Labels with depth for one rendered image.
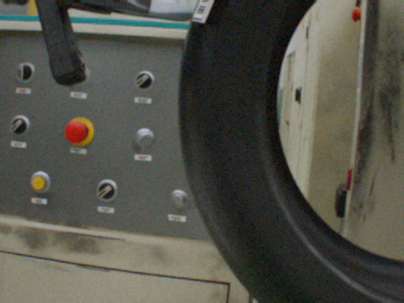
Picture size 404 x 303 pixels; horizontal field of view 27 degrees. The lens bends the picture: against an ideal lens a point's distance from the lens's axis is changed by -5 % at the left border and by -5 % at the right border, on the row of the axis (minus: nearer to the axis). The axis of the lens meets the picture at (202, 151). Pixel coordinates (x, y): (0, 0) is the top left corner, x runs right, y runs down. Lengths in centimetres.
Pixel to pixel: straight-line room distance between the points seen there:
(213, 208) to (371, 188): 39
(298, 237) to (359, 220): 39
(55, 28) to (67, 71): 5
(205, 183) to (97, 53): 81
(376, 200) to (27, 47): 76
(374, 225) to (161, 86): 55
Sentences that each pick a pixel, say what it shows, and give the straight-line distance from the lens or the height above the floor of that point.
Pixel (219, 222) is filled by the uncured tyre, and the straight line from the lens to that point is 82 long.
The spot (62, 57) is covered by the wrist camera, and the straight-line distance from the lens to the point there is 91.
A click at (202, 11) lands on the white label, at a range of 81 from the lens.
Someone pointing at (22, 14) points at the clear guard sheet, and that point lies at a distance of 162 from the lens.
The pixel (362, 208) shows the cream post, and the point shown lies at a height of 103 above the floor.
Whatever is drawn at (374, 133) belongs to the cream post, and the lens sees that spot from 116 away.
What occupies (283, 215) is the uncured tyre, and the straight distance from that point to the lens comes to 78.
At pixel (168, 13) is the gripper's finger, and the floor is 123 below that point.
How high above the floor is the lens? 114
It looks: 3 degrees down
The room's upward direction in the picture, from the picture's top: 5 degrees clockwise
